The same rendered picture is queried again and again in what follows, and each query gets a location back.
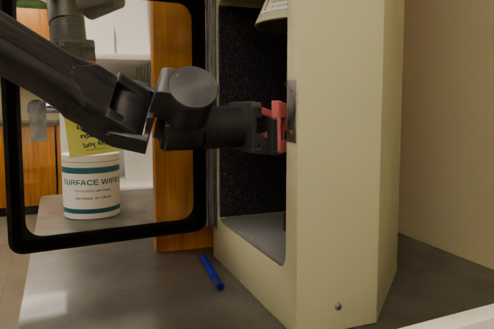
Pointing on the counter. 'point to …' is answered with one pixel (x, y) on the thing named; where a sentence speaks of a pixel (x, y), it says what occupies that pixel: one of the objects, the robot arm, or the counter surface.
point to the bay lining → (265, 164)
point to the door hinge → (216, 81)
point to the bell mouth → (274, 9)
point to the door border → (20, 116)
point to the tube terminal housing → (330, 139)
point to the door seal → (16, 115)
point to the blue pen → (212, 272)
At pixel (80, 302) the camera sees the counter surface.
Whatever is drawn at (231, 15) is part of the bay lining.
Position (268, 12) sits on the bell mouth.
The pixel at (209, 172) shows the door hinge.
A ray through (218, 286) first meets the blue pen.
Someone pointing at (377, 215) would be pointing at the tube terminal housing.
